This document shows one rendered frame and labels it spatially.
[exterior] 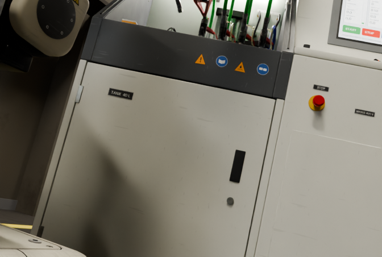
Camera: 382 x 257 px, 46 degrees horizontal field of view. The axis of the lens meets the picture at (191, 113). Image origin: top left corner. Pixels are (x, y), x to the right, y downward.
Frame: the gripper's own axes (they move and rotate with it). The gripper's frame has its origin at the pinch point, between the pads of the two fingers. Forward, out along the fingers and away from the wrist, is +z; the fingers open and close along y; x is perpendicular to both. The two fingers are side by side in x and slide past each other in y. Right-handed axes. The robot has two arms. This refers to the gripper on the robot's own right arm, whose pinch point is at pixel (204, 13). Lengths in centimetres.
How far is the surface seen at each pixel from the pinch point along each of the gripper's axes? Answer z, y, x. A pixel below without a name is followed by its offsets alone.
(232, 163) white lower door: 30, -51, -27
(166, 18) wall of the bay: 12.1, 24.8, 29.9
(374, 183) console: 36, -41, -69
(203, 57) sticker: 3.8, -30.4, -11.3
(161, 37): -2.1, -30.1, 3.7
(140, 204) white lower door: 38, -68, -2
